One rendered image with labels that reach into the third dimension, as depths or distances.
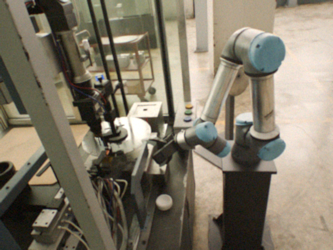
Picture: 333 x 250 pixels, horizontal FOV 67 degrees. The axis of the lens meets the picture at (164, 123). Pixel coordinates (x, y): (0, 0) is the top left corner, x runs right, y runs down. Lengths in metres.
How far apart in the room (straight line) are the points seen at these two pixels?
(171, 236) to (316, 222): 1.32
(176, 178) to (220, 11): 3.13
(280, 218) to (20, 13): 1.97
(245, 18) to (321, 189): 2.66
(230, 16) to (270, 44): 3.20
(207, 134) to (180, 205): 0.35
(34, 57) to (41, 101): 0.06
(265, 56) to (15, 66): 0.71
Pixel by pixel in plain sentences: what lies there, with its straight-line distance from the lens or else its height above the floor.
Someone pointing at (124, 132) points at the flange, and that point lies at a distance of 1.23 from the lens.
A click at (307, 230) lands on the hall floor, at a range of 2.08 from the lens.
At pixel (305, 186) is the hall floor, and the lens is 2.35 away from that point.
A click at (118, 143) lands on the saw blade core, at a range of 1.18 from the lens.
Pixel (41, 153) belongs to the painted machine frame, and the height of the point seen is 1.05.
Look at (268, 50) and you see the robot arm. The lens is 0.89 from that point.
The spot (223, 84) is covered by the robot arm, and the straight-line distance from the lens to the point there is 1.04.
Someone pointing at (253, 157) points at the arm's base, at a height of 0.78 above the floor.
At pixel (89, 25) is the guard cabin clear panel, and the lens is 1.58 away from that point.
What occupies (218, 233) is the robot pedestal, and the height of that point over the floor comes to 0.01.
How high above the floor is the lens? 1.61
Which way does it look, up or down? 32 degrees down
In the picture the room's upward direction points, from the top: 8 degrees counter-clockwise
